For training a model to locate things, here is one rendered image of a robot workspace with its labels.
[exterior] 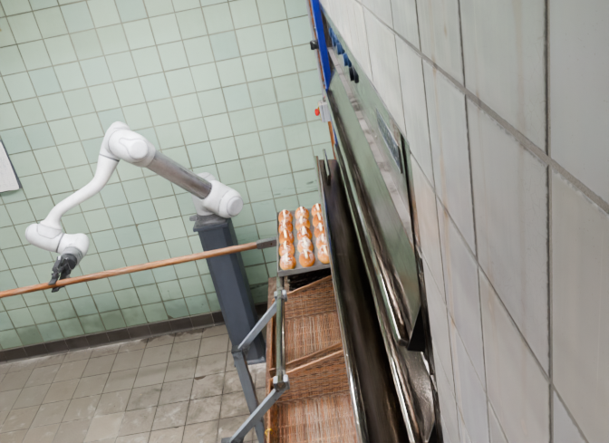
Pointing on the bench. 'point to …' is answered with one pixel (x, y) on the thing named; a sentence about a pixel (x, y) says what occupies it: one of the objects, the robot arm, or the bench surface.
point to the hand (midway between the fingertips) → (55, 284)
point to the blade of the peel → (297, 249)
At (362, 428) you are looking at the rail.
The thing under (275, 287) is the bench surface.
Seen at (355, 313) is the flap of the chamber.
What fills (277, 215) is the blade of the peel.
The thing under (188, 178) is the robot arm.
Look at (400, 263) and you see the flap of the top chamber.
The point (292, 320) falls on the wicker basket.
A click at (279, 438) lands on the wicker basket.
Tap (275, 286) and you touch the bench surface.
